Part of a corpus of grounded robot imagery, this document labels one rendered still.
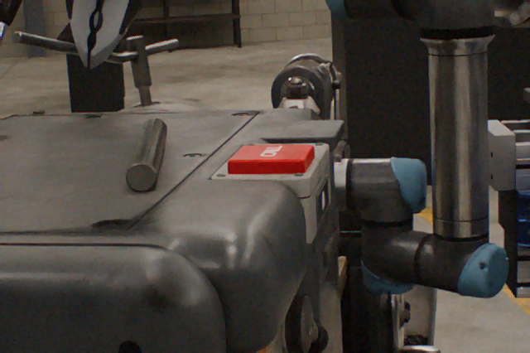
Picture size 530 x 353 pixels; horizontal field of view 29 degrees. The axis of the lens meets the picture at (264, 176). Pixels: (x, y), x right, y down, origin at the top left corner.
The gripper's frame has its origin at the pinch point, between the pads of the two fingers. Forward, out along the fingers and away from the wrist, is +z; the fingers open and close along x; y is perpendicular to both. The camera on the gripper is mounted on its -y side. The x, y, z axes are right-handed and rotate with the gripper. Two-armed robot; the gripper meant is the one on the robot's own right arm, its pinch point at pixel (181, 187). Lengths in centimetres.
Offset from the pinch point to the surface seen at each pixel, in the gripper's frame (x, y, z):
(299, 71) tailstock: 6, 93, -2
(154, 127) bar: 19, -59, -15
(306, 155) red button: 18, -66, -30
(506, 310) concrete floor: -107, 247, -53
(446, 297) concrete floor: -107, 260, -30
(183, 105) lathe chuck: 15.1, -19.6, -6.7
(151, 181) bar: 18, -73, -19
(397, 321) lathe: -32, 32, -28
